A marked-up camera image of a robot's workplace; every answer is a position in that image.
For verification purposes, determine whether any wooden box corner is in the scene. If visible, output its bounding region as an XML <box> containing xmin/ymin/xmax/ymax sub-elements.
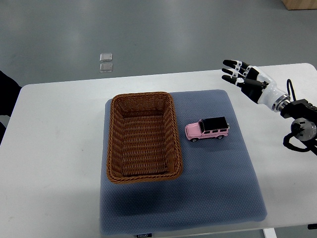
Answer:
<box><xmin>282</xmin><ymin>0</ymin><xmax>317</xmax><ymax>10</ymax></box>

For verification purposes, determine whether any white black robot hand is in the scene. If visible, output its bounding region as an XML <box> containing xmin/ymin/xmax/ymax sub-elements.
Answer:
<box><xmin>222</xmin><ymin>59</ymin><xmax>290</xmax><ymax>112</ymax></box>

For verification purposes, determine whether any brown wicker basket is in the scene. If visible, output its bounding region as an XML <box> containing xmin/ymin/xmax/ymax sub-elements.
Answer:
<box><xmin>106</xmin><ymin>92</ymin><xmax>183</xmax><ymax>184</ymax></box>

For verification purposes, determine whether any lower floor socket plate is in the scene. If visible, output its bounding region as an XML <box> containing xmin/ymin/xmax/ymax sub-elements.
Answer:
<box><xmin>100</xmin><ymin>62</ymin><xmax>113</xmax><ymax>72</ymax></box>

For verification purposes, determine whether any black cable loop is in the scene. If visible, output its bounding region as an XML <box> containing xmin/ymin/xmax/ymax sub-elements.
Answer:
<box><xmin>286</xmin><ymin>79</ymin><xmax>298</xmax><ymax>101</ymax></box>

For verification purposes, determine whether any pink toy car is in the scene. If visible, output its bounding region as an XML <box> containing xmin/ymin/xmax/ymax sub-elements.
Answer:
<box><xmin>185</xmin><ymin>117</ymin><xmax>230</xmax><ymax>142</ymax></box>

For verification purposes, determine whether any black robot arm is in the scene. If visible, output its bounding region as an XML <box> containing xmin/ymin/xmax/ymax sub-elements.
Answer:
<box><xmin>278</xmin><ymin>99</ymin><xmax>317</xmax><ymax>154</ymax></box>

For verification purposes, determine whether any black object at left edge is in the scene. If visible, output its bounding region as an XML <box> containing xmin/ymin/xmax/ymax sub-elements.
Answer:
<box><xmin>0</xmin><ymin>70</ymin><xmax>22</xmax><ymax>145</ymax></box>

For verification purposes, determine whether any floor socket plate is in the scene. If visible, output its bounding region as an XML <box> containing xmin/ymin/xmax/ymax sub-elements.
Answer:
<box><xmin>100</xmin><ymin>53</ymin><xmax>113</xmax><ymax>62</ymax></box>
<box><xmin>100</xmin><ymin>62</ymin><xmax>113</xmax><ymax>72</ymax></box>

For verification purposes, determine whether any blue-grey cushion mat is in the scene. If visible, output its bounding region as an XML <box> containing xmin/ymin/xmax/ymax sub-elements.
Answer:
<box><xmin>100</xmin><ymin>90</ymin><xmax>267</xmax><ymax>236</ymax></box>

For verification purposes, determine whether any white table leg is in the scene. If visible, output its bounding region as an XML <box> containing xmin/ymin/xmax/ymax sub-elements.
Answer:
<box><xmin>263</xmin><ymin>228</ymin><xmax>277</xmax><ymax>238</ymax></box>

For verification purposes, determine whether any upper floor socket plate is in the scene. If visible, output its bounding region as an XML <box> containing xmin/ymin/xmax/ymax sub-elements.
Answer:
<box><xmin>100</xmin><ymin>53</ymin><xmax>113</xmax><ymax>62</ymax></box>

